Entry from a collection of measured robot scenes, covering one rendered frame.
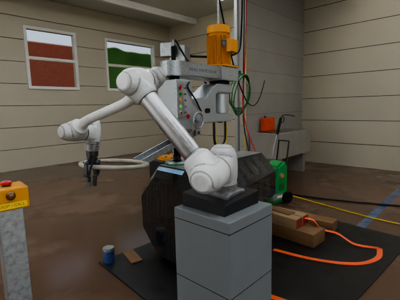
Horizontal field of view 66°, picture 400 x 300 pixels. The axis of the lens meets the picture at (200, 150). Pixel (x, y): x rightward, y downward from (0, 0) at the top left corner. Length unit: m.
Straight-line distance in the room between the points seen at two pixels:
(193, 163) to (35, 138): 7.16
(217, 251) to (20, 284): 0.86
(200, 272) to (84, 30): 8.07
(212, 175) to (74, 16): 8.06
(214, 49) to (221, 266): 2.14
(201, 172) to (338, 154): 6.29
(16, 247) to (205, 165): 0.82
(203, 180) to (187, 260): 0.57
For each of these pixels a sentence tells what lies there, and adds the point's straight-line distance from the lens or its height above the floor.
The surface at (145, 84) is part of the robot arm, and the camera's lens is 1.58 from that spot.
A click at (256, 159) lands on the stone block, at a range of 3.16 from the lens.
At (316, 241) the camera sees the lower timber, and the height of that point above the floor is 0.07.
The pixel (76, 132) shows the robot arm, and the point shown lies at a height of 1.23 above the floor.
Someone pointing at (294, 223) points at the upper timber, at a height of 0.21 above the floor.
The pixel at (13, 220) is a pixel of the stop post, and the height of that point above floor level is 0.96.
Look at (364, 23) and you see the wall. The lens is 7.52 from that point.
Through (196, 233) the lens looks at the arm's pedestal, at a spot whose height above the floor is 0.69.
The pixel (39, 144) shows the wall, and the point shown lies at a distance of 8.46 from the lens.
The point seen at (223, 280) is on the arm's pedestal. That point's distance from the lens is 1.68.
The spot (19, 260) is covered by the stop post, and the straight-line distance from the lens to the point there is 1.41.
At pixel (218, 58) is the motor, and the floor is 1.82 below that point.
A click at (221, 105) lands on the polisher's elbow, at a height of 1.36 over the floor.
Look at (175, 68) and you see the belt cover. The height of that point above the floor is 1.67.
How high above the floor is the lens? 1.35
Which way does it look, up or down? 8 degrees down
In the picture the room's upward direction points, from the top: 1 degrees counter-clockwise
